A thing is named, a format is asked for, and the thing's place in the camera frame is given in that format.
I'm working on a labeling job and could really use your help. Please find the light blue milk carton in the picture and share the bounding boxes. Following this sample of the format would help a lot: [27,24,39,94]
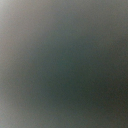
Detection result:
[0,0,128,128]

